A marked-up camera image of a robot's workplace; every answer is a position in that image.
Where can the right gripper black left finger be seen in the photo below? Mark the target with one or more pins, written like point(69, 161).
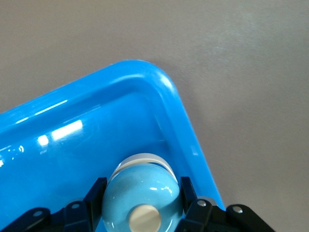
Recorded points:
point(93, 203)

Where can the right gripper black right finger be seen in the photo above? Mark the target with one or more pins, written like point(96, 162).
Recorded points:
point(193, 212)

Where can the blue plastic tray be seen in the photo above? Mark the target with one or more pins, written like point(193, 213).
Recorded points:
point(72, 157)

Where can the blue dome call bell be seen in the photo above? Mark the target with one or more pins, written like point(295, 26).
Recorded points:
point(140, 188)

